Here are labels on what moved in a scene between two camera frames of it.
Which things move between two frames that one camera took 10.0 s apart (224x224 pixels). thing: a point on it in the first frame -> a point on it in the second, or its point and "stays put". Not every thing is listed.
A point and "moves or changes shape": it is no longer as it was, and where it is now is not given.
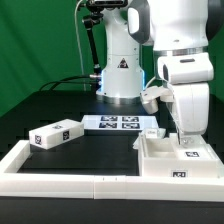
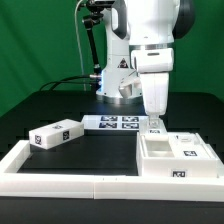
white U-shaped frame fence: (101, 186) stays put
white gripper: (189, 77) -> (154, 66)
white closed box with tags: (56, 133) stays put
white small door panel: (155, 132) moves or changes shape
